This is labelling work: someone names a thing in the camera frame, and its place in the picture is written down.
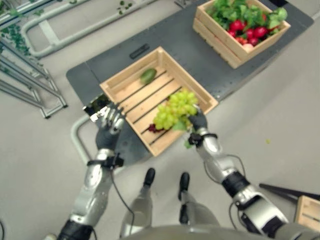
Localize robot leg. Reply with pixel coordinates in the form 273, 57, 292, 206
119, 167, 156, 238
177, 172, 227, 227

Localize green leafy vegetables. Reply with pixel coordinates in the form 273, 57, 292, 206
205, 0, 288, 31

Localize robot grey torso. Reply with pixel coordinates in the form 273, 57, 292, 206
122, 224, 253, 240

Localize grey metal platform table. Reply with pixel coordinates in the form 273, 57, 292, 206
65, 0, 315, 173

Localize wooden crate full of produce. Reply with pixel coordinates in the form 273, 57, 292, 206
192, 0, 292, 70

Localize red purple lettuce leaf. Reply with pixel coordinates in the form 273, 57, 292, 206
148, 123, 165, 134

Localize shallow wooden slatted crate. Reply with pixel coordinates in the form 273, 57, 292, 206
99, 45, 219, 158

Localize green avocado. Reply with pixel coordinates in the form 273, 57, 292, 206
139, 68, 158, 85

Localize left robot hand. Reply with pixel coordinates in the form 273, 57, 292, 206
95, 102, 126, 152

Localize green grape bunch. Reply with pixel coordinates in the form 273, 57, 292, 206
152, 90, 200, 131

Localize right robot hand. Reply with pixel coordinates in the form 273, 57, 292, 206
188, 104, 209, 134

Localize aluminium frame rack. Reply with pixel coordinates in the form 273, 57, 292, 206
0, 37, 69, 119

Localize small wooden crate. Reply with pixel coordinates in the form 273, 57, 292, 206
294, 195, 320, 232

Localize red apples pile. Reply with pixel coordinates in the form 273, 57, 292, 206
226, 19, 271, 48

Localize robot right leg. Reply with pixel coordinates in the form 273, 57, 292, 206
177, 172, 227, 227

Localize grey tubular floor frame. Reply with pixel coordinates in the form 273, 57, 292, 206
20, 0, 126, 58

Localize robot left leg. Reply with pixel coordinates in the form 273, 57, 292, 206
119, 167, 156, 238

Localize green ivy vine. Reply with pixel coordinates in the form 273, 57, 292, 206
0, 24, 31, 57

